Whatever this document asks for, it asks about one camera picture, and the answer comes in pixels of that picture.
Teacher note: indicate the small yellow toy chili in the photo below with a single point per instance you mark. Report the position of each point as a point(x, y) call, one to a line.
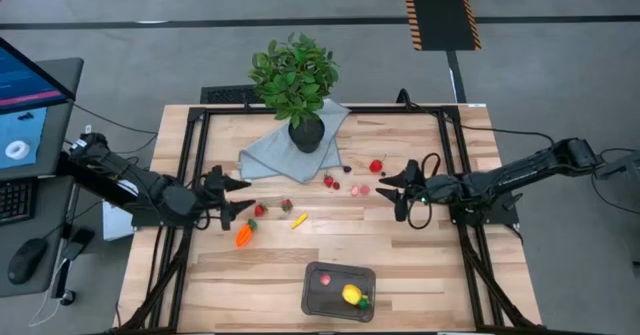
point(299, 220)

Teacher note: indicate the black diagonal support bar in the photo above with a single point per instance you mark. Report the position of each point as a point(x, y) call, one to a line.
point(85, 177)

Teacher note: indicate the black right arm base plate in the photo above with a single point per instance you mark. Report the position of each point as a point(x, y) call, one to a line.
point(500, 215)

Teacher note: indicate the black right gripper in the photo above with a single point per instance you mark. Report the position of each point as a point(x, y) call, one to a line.
point(430, 190)

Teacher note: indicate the green plant in black pot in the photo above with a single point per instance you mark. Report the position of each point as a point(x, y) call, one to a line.
point(295, 75)

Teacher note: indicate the clear grey tupperware container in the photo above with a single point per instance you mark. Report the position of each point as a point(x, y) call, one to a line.
point(330, 302)

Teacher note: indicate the grey side desk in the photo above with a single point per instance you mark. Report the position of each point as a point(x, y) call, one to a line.
point(50, 225)

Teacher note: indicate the black floor device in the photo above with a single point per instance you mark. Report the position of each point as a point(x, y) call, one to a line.
point(620, 167)

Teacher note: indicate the black aluminium table frame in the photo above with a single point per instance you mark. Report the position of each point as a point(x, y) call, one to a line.
point(390, 109)

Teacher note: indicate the grey framed display screen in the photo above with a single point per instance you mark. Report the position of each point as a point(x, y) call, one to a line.
point(60, 125)

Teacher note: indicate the black keyboard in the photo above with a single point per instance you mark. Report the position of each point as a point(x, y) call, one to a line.
point(15, 200)

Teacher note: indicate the yellow toy lemon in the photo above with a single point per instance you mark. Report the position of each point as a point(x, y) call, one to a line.
point(351, 294)

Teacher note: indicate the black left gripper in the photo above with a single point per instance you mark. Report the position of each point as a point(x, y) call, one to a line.
point(212, 197)

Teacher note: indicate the black caster wheel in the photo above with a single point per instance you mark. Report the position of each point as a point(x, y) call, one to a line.
point(67, 298)

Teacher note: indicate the black floor grate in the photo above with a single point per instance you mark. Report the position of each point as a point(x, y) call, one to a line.
point(225, 95)

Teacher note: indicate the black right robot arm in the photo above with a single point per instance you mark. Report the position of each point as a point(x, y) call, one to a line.
point(525, 167)

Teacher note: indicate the round pink toy fruit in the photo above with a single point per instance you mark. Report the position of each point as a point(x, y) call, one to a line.
point(325, 279)

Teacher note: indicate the grey folded cloth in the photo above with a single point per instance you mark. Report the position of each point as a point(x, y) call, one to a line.
point(270, 160)

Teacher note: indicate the white box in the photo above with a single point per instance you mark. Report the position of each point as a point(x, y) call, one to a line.
point(115, 222)

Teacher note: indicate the pink toy fruit piece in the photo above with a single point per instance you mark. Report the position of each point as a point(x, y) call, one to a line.
point(355, 190)
point(365, 189)

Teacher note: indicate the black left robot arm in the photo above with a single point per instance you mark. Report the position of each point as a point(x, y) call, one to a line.
point(145, 182)

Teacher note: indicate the black phone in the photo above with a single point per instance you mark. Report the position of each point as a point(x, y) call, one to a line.
point(77, 245)

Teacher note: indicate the black framed computer monitor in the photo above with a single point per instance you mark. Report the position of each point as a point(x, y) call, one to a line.
point(25, 82)

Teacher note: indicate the black hazard striped floor mat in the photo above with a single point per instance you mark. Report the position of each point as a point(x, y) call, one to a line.
point(440, 10)

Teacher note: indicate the orange toy carrot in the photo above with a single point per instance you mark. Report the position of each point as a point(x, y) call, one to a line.
point(244, 236)

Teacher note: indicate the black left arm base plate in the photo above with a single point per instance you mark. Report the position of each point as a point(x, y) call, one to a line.
point(150, 221)

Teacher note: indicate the large red stemmed toy strawberry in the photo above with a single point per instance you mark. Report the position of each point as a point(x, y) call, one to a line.
point(375, 166)

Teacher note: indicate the black computer mouse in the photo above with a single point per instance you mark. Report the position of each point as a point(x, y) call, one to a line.
point(27, 260)

